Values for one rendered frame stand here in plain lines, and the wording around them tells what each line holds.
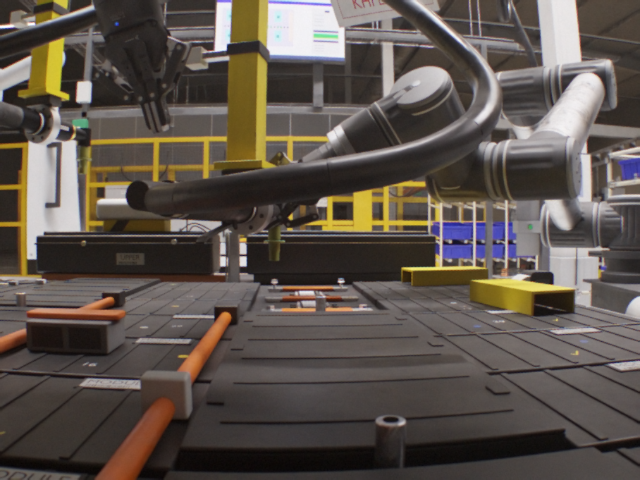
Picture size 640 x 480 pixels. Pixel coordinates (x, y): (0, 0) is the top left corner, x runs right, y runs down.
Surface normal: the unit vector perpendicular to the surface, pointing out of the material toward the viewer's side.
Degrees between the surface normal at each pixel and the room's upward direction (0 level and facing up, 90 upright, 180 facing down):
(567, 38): 90
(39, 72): 90
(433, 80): 53
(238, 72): 90
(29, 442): 0
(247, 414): 0
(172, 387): 90
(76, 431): 0
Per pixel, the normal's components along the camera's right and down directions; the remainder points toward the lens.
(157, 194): -0.74, -0.18
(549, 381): 0.00, -1.00
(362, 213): 0.07, 0.01
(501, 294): -0.98, 0.00
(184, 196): -0.61, -0.07
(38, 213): 0.48, 0.01
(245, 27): -0.20, 0.01
